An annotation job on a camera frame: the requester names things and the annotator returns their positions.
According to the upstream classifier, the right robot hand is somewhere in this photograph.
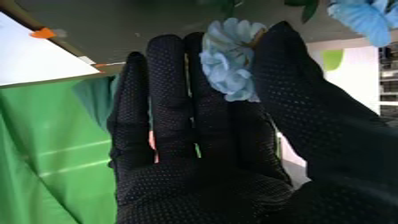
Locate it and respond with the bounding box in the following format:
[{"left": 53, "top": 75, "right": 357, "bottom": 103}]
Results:
[{"left": 105, "top": 20, "right": 398, "bottom": 224}]

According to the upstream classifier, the green sprig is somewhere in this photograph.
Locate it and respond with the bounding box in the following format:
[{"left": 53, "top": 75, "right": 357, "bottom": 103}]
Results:
[{"left": 282, "top": 0, "right": 321, "bottom": 24}]

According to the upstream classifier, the dark mat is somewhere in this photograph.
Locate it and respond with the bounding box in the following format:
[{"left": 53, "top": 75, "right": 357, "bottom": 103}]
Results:
[{"left": 14, "top": 0, "right": 398, "bottom": 68}]

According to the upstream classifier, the pale blue flower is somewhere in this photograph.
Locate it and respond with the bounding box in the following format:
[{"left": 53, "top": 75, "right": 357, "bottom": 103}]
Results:
[{"left": 197, "top": 17, "right": 270, "bottom": 103}]

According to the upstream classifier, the white sheet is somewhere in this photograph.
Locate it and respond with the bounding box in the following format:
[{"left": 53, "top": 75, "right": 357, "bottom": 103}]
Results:
[{"left": 0, "top": 11, "right": 101, "bottom": 87}]

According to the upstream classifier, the bright blue flower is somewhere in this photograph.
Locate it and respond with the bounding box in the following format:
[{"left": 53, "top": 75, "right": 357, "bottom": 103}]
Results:
[{"left": 325, "top": 0, "right": 398, "bottom": 49}]

